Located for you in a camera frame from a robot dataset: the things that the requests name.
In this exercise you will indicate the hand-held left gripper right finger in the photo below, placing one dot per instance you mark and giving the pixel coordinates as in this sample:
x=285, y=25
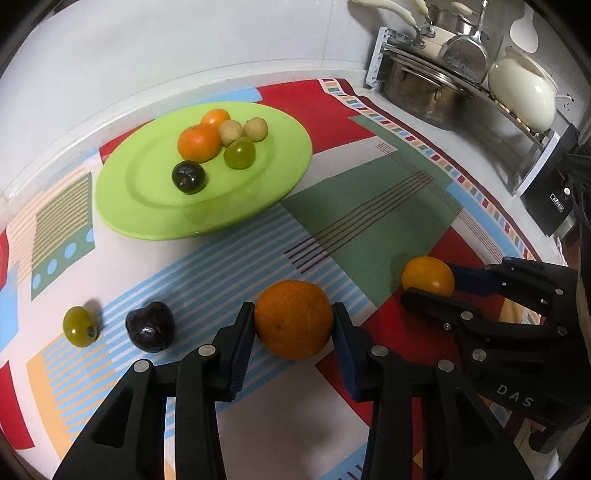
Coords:
x=346, y=355

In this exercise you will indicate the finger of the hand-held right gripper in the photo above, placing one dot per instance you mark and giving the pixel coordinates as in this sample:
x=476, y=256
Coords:
x=468, y=279
x=438, y=307

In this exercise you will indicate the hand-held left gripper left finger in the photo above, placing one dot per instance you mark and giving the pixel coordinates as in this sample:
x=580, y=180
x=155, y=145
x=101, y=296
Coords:
x=240, y=350

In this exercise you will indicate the small yellow-orange tangerine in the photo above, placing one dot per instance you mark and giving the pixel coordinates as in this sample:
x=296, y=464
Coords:
x=427, y=276

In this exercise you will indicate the large orange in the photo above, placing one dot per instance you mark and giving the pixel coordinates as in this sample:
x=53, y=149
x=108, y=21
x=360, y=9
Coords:
x=294, y=319

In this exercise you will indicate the green plate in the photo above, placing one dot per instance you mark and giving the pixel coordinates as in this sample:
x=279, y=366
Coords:
x=147, y=203

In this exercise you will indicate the dark purple plum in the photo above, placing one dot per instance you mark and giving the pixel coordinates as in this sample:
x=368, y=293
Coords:
x=189, y=177
x=151, y=326

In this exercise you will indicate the green grape fruit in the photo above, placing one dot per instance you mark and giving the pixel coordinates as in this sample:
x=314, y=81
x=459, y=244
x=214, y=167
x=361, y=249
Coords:
x=239, y=153

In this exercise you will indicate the mandarin orange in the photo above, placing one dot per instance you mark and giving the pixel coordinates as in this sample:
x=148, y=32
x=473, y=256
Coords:
x=199, y=142

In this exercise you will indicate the tan longan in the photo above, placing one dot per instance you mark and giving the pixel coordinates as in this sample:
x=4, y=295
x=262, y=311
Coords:
x=256, y=129
x=230, y=131

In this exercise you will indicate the small orange tangerine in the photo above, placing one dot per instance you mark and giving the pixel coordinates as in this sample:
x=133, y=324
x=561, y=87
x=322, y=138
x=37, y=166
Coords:
x=216, y=116

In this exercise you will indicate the colourful patterned table mat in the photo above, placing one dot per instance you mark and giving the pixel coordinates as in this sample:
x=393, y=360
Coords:
x=369, y=217

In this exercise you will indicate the black knife block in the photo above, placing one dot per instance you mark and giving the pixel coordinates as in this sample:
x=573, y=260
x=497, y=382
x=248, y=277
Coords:
x=549, y=184

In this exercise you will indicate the large steel pot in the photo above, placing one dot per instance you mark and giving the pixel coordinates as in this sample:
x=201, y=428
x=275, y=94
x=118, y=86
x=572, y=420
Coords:
x=425, y=92

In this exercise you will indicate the white ceramic jar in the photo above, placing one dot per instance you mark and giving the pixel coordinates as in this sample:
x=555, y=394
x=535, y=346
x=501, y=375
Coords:
x=521, y=92

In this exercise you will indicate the metal spatula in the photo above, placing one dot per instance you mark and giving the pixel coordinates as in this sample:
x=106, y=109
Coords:
x=464, y=57

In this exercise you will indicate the metal dish rack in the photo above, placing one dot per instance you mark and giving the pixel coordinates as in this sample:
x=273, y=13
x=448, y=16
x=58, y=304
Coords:
x=376, y=55

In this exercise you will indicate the white rice spoon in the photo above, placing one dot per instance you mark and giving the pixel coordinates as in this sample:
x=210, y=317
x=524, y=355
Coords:
x=524, y=32

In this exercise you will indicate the small steel pot with lid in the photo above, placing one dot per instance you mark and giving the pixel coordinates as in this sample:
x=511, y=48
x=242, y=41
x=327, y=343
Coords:
x=445, y=21

